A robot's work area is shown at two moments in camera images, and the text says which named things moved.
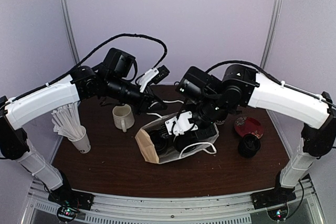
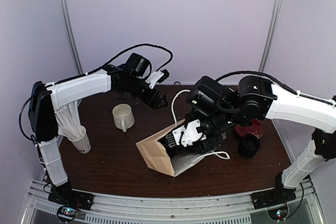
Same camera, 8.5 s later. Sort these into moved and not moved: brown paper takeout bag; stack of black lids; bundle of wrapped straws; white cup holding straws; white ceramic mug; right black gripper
Moved: right black gripper; brown paper takeout bag
Not moved: white cup holding straws; bundle of wrapped straws; white ceramic mug; stack of black lids
